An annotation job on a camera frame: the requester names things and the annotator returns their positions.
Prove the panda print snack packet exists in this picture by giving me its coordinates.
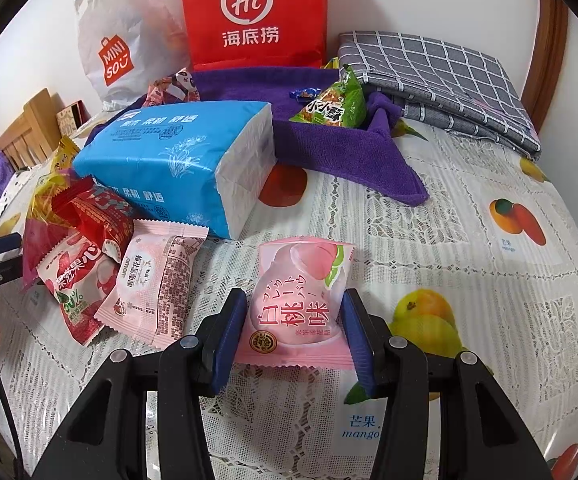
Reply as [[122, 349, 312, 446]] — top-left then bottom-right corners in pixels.
[[146, 71, 202, 107]]

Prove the green snack packet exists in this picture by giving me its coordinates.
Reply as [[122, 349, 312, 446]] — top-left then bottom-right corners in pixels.
[[289, 72, 367, 131]]

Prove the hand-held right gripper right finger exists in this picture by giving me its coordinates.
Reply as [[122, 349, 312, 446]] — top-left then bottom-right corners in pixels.
[[341, 288, 554, 480]]

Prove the wooden headboard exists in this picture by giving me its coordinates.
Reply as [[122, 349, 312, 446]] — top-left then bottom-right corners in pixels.
[[0, 87, 62, 171]]

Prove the pink brown-print snack packet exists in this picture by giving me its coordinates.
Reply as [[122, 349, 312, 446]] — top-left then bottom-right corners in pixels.
[[94, 219, 210, 351]]

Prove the pink peach snack packet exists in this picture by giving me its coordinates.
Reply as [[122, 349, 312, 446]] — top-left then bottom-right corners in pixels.
[[234, 240, 357, 368]]

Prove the brown wooden door frame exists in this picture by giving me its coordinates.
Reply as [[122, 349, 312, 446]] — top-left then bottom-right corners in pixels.
[[519, 0, 570, 123]]

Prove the red white lychee snack packet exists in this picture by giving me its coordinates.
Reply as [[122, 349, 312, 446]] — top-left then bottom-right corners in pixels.
[[36, 232, 120, 347]]

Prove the red paper bag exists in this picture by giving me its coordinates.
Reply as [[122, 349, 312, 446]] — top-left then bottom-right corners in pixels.
[[178, 0, 330, 72]]

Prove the yellow pink snack packet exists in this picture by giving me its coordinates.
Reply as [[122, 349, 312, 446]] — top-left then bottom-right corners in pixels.
[[26, 170, 77, 211]]

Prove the purple towel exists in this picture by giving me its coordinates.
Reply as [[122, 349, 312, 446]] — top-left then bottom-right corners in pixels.
[[86, 66, 429, 208]]

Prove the patterned cardboard box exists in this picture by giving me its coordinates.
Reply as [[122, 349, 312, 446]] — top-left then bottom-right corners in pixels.
[[55, 101, 90, 138]]

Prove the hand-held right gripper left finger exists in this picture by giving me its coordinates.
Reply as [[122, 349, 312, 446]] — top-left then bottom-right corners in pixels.
[[32, 288, 247, 480]]

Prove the blue tissue pack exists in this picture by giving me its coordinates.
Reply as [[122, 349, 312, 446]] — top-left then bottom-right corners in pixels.
[[72, 100, 276, 239]]

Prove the fruit print tablecloth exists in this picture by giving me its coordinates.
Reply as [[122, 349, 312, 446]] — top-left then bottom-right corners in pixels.
[[0, 110, 578, 480]]

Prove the white plastic bag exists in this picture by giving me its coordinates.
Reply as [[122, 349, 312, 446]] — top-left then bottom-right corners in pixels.
[[73, 0, 192, 111]]

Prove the grey checked folded sheet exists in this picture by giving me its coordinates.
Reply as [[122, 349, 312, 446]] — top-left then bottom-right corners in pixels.
[[336, 31, 542, 162]]

